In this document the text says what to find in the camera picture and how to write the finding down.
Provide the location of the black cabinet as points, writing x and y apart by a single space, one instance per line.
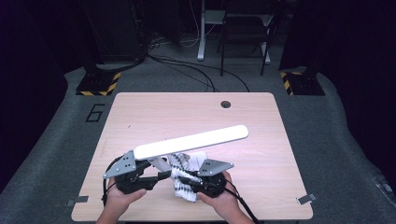
118 31

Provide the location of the small grey floor object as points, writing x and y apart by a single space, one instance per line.
386 188

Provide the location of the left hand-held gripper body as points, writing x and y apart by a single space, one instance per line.
124 165

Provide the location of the grey tape strip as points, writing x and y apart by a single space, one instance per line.
77 200
306 199

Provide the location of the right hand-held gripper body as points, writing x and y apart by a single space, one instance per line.
214 168

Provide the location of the black stand with striped base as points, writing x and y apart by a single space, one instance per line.
96 82
306 84

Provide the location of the black folding chair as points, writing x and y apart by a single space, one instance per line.
246 28

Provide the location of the white cloth with grey pattern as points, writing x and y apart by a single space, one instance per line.
183 193

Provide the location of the white desk frame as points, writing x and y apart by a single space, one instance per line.
201 37

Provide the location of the person's right hand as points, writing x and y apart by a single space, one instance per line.
224 203

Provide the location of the person's left hand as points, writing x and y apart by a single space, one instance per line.
120 200

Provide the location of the black curtain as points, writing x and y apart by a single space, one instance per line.
25 62
358 62

